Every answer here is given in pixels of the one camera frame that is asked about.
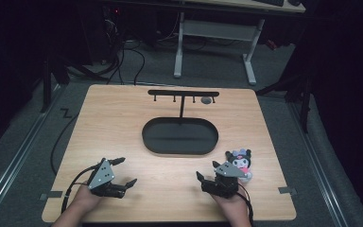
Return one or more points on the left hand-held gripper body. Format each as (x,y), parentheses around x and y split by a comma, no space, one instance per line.
(102,175)

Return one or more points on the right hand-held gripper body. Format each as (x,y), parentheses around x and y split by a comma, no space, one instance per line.
(225,181)

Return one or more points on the person's right hand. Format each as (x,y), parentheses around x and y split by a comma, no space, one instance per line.
(230,203)

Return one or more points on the person's left hand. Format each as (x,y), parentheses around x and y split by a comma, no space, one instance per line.
(85,198)

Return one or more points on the black hook rack with tray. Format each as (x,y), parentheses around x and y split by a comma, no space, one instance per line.
(179,138)

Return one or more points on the grey tape strip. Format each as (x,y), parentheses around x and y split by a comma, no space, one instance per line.
(286,190)
(51,195)

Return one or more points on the grey round table grommet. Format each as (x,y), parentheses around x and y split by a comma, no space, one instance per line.
(206,100)

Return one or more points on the black tripod stand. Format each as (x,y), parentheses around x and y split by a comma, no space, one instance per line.
(305,107)
(46,90)

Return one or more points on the small red object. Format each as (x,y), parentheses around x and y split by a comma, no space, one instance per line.
(271,44)

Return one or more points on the dark computer tower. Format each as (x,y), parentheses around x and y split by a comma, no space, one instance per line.
(115,28)

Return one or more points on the white desk with metal legs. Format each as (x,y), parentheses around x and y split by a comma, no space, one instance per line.
(220,31)

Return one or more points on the black keyboard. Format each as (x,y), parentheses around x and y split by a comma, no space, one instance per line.
(269,2)

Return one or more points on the black computer mouse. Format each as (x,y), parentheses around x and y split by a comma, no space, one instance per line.
(294,2)

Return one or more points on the metal floor rail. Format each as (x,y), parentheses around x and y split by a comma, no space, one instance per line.
(323,176)
(16,159)

